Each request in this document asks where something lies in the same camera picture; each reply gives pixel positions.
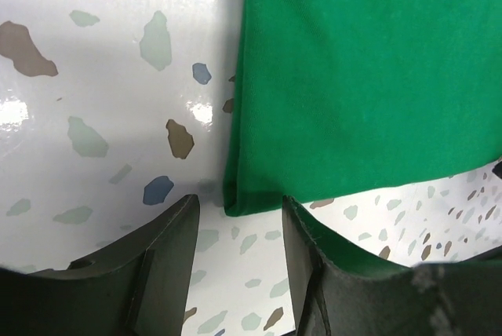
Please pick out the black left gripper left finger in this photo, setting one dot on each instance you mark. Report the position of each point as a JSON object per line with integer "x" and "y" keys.
{"x": 137, "y": 285}

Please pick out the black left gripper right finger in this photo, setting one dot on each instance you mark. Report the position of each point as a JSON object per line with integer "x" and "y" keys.
{"x": 338, "y": 288}

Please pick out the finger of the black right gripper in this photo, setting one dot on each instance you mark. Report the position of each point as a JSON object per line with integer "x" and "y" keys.
{"x": 497, "y": 169}

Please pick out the green t-shirt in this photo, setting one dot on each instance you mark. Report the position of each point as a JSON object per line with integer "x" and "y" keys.
{"x": 336, "y": 97}

